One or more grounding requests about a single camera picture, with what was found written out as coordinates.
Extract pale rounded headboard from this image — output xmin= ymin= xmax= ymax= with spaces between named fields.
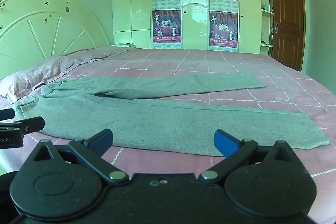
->
xmin=0 ymin=0 xmax=111 ymax=80

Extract grey pants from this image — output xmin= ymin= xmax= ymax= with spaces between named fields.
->
xmin=12 ymin=72 xmax=330 ymax=157

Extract brown wooden door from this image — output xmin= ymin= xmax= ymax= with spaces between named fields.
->
xmin=266 ymin=0 xmax=306 ymax=71

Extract pale stack of papers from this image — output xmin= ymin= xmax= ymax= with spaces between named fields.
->
xmin=110 ymin=42 xmax=137 ymax=48

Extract pale corner shelf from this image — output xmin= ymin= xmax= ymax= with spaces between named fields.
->
xmin=255 ymin=0 xmax=275 ymax=55

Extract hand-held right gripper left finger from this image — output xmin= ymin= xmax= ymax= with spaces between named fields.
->
xmin=34 ymin=129 xmax=130 ymax=185

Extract pale glossy wardrobe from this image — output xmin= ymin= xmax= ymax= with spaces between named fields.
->
xmin=112 ymin=0 xmax=262 ymax=54

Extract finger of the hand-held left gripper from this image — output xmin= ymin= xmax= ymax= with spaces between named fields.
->
xmin=0 ymin=108 xmax=16 ymax=121
xmin=0 ymin=116 xmax=45 ymax=135

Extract pink pillow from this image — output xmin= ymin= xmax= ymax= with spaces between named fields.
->
xmin=61 ymin=45 xmax=137 ymax=62
xmin=0 ymin=57 xmax=82 ymax=104

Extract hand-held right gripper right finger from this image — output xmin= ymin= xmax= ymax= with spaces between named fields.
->
xmin=199 ymin=129 xmax=302 ymax=184

